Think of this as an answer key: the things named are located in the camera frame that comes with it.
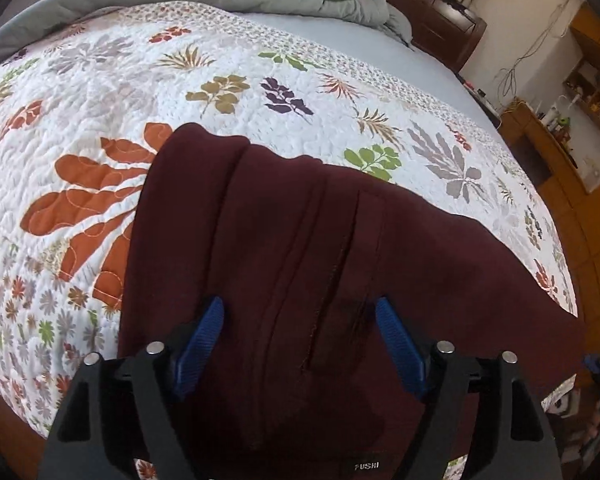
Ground hanging wall cables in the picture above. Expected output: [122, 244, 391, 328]
[497, 0, 576, 108]

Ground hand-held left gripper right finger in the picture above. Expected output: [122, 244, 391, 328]
[375, 297, 565, 480]

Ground maroon pants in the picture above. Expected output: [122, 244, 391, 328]
[116, 122, 587, 480]

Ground wooden shelf cabinet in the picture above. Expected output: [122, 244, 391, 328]
[562, 5, 600, 141]

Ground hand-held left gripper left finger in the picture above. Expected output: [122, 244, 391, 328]
[39, 296, 226, 480]

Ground dark wooden headboard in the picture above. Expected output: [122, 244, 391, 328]
[365, 0, 487, 73]

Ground white floral quilt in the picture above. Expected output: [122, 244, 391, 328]
[0, 0, 578, 480]

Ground wooden side desk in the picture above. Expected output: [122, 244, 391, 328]
[499, 100, 600, 196]

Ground light blue bed sheet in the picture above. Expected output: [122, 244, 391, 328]
[220, 7, 501, 136]

